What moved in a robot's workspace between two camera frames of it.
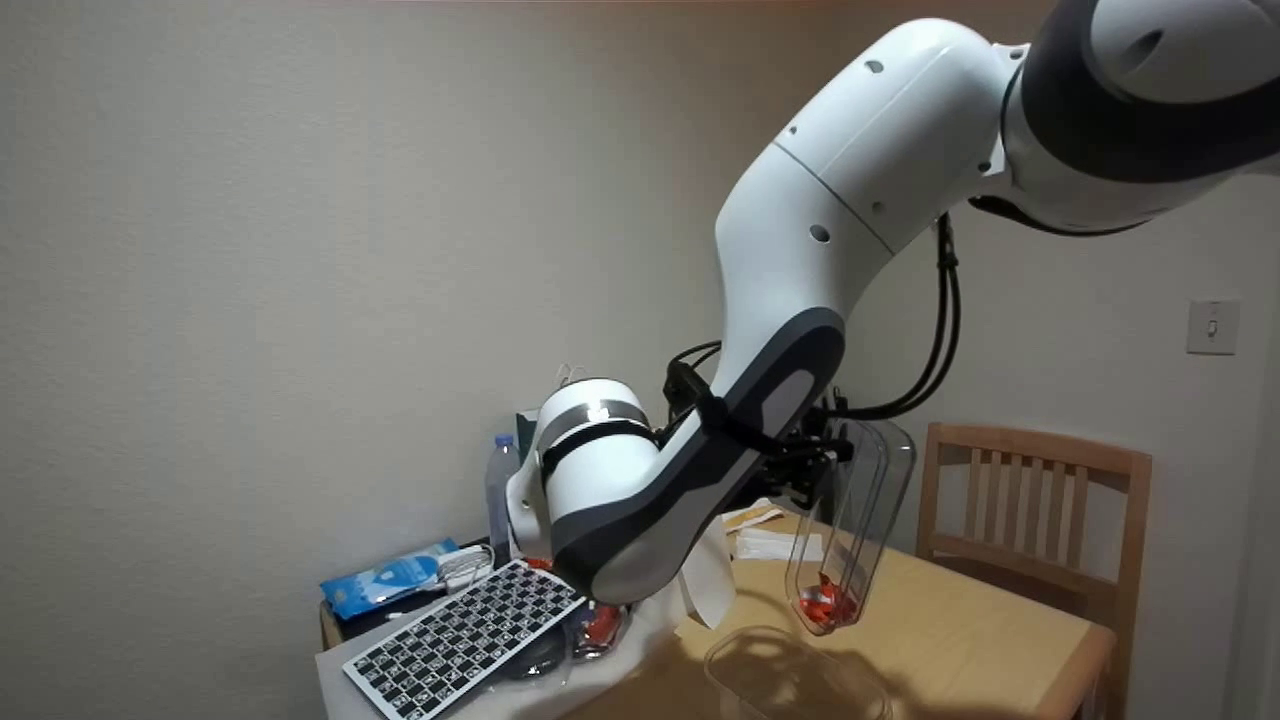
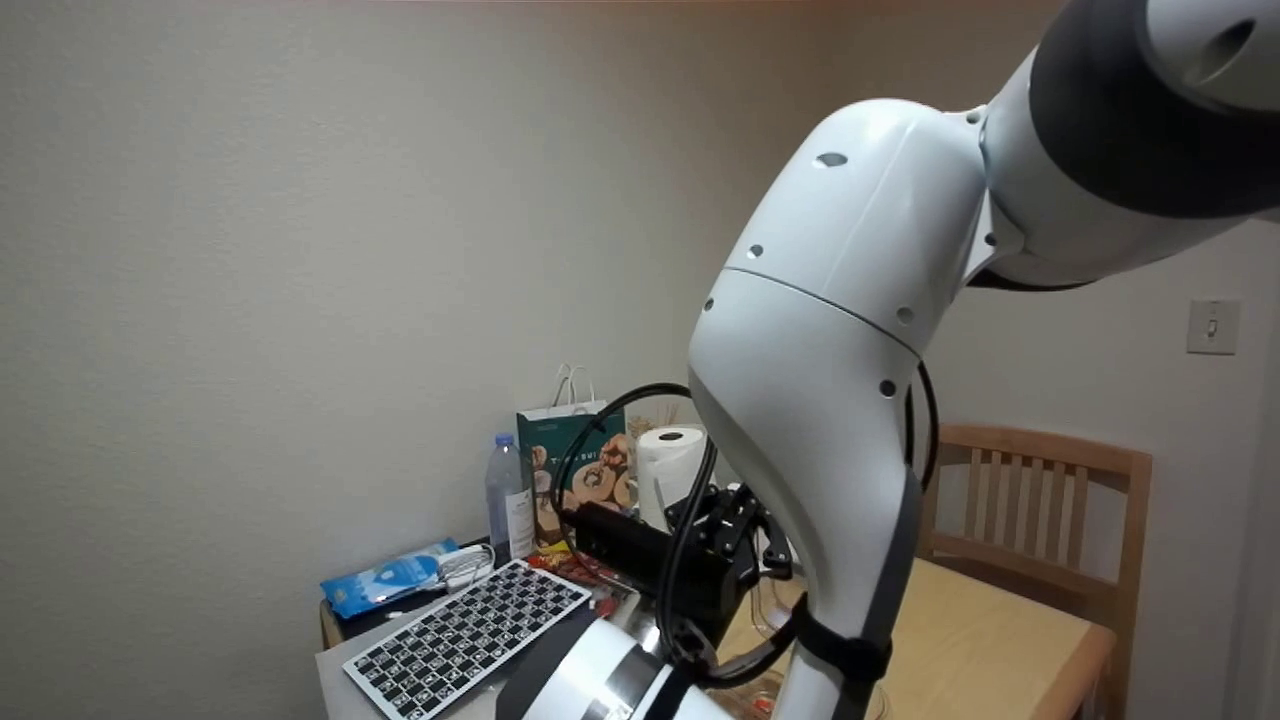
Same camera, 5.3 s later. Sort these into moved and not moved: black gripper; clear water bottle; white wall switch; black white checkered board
Moved: black gripper
Not moved: black white checkered board; white wall switch; clear water bottle
